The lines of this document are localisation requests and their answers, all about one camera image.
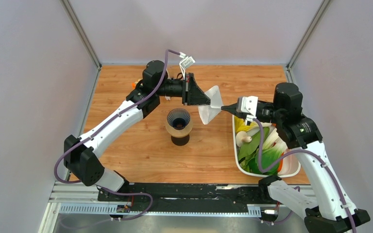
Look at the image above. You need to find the white paper coffee filter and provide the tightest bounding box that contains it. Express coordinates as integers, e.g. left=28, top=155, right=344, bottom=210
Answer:
left=198, top=85, right=223, bottom=125

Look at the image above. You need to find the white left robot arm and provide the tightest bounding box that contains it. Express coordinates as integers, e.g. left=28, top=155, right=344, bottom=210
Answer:
left=62, top=60, right=210, bottom=201

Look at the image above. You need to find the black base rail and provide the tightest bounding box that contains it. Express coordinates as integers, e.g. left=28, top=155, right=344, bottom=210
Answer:
left=98, top=183, right=277, bottom=213

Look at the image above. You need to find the white mushroom toy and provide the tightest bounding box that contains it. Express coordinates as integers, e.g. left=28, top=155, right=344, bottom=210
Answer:
left=235, top=131, right=252, bottom=148

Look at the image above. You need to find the white plastic basin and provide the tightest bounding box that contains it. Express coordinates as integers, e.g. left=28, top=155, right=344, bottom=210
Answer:
left=232, top=116, right=301, bottom=178

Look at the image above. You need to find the blue ribbed coffee dripper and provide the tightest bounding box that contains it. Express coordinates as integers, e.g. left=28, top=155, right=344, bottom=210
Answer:
left=167, top=108, right=191, bottom=130

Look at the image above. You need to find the yellow napa cabbage toy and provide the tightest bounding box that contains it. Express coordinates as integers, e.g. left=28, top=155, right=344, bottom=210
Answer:
left=234, top=116, right=258, bottom=133

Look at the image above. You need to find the brown glass carafe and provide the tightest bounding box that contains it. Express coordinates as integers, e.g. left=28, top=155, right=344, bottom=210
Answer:
left=171, top=135, right=190, bottom=146

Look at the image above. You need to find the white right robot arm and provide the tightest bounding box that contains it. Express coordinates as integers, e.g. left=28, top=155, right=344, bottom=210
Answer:
left=222, top=83, right=370, bottom=233

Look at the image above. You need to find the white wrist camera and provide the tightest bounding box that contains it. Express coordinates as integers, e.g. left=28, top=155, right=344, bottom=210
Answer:
left=179, top=52, right=196, bottom=72
left=236, top=96, right=258, bottom=126

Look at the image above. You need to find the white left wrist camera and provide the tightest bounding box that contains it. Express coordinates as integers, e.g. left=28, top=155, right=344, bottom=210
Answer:
left=179, top=52, right=196, bottom=72

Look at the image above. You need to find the green bok choy toy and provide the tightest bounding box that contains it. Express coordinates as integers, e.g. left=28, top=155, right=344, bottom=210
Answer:
left=237, top=127, right=288, bottom=175

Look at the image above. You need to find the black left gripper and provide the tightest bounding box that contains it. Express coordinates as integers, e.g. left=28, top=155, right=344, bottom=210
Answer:
left=155, top=73, right=213, bottom=106

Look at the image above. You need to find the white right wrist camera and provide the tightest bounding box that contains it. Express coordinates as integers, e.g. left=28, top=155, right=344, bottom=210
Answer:
left=236, top=96, right=258, bottom=126

